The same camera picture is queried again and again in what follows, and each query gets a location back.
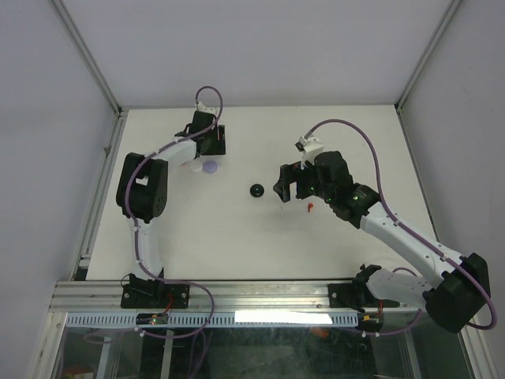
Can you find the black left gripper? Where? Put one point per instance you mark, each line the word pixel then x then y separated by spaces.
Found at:
pixel 219 147

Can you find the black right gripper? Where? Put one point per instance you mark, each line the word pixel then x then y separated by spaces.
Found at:
pixel 287 176

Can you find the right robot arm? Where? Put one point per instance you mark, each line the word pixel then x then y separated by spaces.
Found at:
pixel 451 288

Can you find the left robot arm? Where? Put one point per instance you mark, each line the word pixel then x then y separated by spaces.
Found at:
pixel 142 195

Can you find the white round charging case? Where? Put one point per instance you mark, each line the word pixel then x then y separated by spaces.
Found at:
pixel 196 166

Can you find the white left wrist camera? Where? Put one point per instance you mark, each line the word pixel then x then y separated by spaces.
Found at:
pixel 205 106

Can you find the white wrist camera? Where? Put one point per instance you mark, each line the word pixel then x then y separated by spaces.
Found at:
pixel 205 106
pixel 310 148

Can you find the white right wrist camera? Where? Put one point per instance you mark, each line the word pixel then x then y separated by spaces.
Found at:
pixel 310 148

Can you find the aluminium frame post left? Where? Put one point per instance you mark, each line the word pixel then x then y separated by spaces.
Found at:
pixel 86 56

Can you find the aluminium frame post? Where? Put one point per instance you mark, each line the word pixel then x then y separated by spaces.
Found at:
pixel 86 56
pixel 439 32

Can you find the aluminium mounting rail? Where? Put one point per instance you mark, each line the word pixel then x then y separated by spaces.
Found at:
pixel 226 295

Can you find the white slotted cable duct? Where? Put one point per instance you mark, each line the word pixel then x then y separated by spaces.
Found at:
pixel 240 318

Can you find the aluminium frame post right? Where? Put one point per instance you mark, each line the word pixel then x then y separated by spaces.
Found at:
pixel 439 32

